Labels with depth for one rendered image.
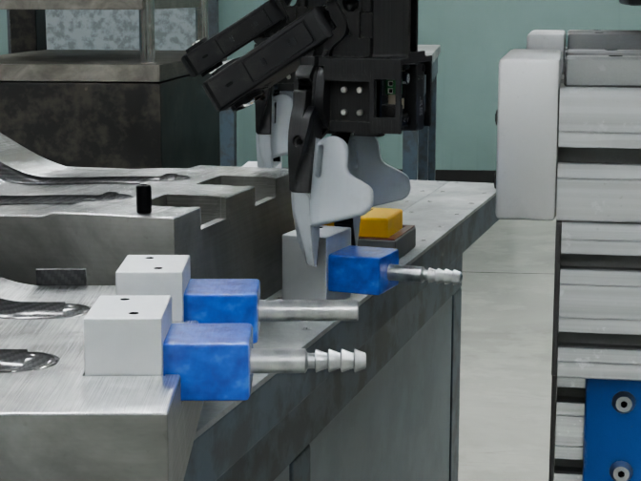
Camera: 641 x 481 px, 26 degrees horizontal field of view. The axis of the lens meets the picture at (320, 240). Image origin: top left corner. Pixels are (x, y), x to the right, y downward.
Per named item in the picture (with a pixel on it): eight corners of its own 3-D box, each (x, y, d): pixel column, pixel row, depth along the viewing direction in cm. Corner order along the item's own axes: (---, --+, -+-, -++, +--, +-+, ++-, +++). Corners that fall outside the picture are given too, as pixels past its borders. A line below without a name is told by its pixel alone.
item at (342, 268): (470, 307, 103) (472, 235, 102) (450, 322, 98) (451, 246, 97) (308, 292, 108) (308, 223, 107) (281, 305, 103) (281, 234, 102)
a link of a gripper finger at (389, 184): (408, 253, 105) (397, 141, 101) (336, 248, 107) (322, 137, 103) (422, 235, 108) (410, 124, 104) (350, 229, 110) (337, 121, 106)
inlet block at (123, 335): (363, 400, 70) (364, 294, 69) (368, 430, 65) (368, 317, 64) (101, 400, 69) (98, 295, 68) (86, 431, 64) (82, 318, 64)
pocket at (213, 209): (227, 249, 97) (227, 197, 96) (199, 262, 92) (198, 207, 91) (167, 245, 98) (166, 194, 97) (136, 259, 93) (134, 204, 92)
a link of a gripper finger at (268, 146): (313, 181, 138) (315, 91, 139) (254, 181, 138) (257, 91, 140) (316, 187, 141) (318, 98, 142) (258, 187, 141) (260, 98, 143)
